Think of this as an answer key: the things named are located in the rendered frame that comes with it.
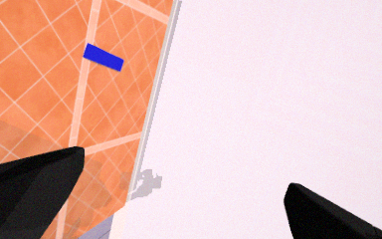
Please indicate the blue flat bar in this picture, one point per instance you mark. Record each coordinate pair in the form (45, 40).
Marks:
(102, 57)

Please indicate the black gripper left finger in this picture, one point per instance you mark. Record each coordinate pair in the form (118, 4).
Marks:
(34, 189)

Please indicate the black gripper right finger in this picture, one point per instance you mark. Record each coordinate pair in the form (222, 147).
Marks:
(312, 216)

